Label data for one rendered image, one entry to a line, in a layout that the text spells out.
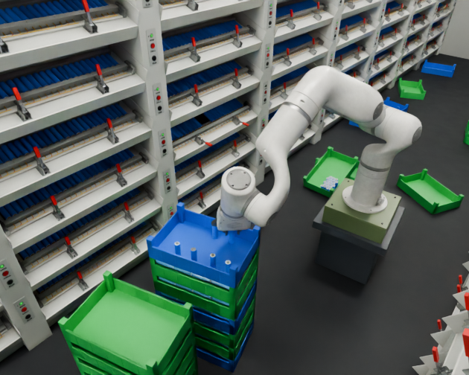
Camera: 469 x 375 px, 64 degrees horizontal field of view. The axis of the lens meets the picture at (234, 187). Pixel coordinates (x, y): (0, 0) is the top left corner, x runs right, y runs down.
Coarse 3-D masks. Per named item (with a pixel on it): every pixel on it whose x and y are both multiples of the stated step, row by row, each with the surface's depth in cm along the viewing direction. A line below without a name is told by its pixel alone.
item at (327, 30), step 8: (328, 0) 221; (336, 0) 218; (336, 16) 225; (320, 32) 233; (328, 32) 229; (336, 40) 237; (328, 56) 237; (320, 64) 243; (320, 112) 261; (320, 128) 272; (320, 136) 278
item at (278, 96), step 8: (312, 64) 246; (296, 72) 237; (304, 72) 240; (272, 80) 223; (280, 80) 226; (288, 80) 229; (296, 80) 231; (272, 88) 219; (280, 88) 220; (288, 88) 227; (272, 96) 216; (280, 96) 220; (272, 104) 213; (280, 104) 216
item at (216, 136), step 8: (240, 96) 204; (248, 104) 201; (256, 104) 200; (256, 112) 202; (240, 120) 196; (248, 120) 198; (224, 128) 188; (232, 128) 190; (240, 128) 197; (200, 136) 180; (208, 136) 181; (216, 136) 183; (224, 136) 188; (184, 144) 173; (192, 144) 175; (176, 152) 169; (184, 152) 170; (192, 152) 173; (176, 160) 167; (184, 160) 173
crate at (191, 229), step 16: (176, 224) 132; (192, 224) 132; (208, 224) 130; (160, 240) 124; (176, 240) 126; (192, 240) 126; (208, 240) 126; (224, 240) 126; (240, 240) 126; (256, 240) 120; (160, 256) 117; (176, 256) 113; (208, 256) 120; (224, 256) 120; (240, 256) 120; (192, 272) 115; (208, 272) 112; (224, 272) 108; (240, 272) 112
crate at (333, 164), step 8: (328, 152) 240; (336, 152) 238; (320, 160) 237; (328, 160) 242; (336, 160) 241; (344, 160) 239; (352, 160) 234; (320, 168) 239; (328, 168) 238; (336, 168) 236; (344, 168) 235; (352, 168) 229; (304, 176) 227; (312, 176) 236; (320, 176) 235; (328, 176) 234; (336, 176) 232; (344, 176) 231; (304, 184) 231; (312, 184) 226; (320, 184) 231; (320, 192) 226; (328, 192) 221
